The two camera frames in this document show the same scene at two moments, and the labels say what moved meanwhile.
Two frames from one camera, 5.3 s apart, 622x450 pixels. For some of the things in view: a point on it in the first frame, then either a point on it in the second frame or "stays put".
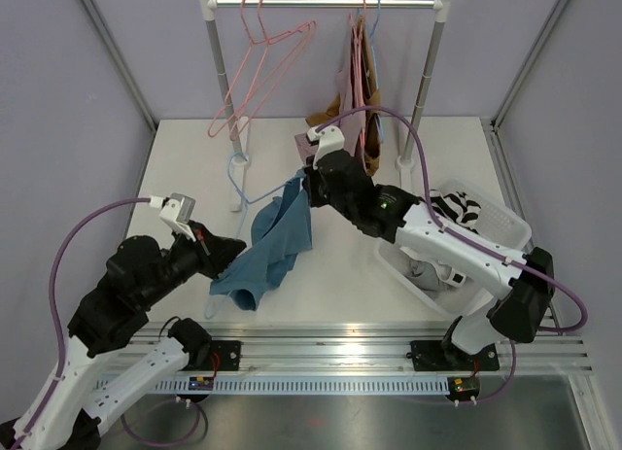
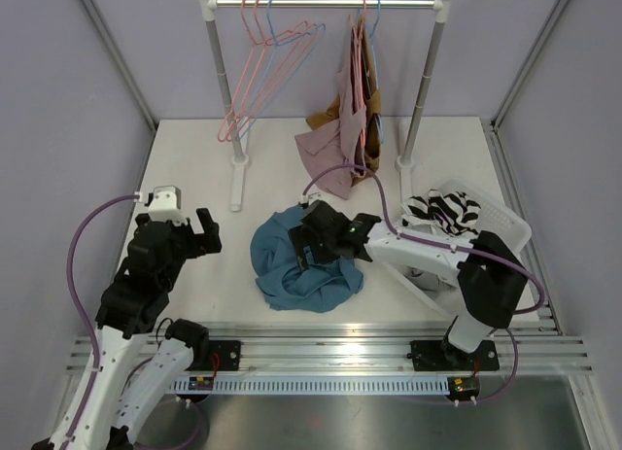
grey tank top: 425,274 stays put
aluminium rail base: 394,350 stays put
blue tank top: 281,227 -> 324,286
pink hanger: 311,26 stays put
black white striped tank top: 453,207 stays put
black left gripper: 216,253 -> 206,242
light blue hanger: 247,203 -> 286,58
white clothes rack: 237,161 stays put
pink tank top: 350,86 stays put
